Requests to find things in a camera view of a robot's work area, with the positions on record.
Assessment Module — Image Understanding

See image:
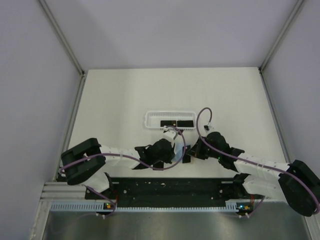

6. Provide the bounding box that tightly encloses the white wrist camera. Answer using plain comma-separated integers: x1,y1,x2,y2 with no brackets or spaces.
203,123,213,132
162,126,179,145

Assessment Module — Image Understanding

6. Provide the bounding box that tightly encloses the right aluminium frame post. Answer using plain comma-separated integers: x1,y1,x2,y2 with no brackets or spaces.
258,0,307,74

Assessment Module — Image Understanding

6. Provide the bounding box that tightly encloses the white slotted cable duct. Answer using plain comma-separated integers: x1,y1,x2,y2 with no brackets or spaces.
50,201,249,213

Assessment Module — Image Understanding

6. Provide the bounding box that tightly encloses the purple cable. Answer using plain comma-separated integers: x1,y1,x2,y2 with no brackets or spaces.
59,126,188,217
196,107,320,217

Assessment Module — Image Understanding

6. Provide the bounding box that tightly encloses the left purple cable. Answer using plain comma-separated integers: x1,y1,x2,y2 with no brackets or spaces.
59,126,188,217

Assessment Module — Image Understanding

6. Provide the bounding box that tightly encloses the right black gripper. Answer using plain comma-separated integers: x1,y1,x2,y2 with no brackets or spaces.
187,135,221,160

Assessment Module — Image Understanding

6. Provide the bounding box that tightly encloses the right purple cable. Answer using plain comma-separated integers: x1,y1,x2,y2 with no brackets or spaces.
196,107,320,217

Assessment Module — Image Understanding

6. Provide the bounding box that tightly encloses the black VIP card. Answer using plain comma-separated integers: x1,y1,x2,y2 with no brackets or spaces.
182,154,191,164

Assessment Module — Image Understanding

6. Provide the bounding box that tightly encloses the beige card holder wallet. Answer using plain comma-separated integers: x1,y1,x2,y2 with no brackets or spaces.
172,142,192,163

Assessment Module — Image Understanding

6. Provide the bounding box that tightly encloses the white plastic basket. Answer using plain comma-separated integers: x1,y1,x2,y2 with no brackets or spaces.
144,110,197,131

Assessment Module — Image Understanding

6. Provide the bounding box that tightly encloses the black card in basket left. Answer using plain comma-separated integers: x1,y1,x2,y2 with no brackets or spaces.
160,120,177,128

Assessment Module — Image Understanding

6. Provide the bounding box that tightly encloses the black card in basket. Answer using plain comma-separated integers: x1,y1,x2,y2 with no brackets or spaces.
160,120,177,128
176,120,195,128

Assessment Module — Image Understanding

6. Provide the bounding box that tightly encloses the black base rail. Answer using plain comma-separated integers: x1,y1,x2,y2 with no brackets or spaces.
57,172,266,208

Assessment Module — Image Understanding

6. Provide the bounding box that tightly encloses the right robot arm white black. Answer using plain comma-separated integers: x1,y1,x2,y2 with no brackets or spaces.
187,131,320,217

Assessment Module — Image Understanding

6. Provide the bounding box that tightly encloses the aluminium frame post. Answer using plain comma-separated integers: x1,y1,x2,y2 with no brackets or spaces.
258,0,307,74
36,0,85,77

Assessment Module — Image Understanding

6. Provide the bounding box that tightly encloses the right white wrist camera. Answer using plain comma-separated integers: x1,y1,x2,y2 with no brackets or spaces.
203,123,213,132

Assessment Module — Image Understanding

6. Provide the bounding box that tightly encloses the black card in basket right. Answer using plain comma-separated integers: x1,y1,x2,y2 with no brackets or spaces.
176,120,195,128

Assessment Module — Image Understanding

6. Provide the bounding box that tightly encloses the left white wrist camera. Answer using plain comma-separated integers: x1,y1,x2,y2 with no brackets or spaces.
162,126,179,145

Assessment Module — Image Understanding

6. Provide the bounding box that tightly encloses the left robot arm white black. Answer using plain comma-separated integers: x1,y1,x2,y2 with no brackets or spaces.
59,138,179,199

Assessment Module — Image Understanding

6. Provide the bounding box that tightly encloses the left aluminium frame post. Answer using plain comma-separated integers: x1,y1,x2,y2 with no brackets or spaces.
36,0,85,77

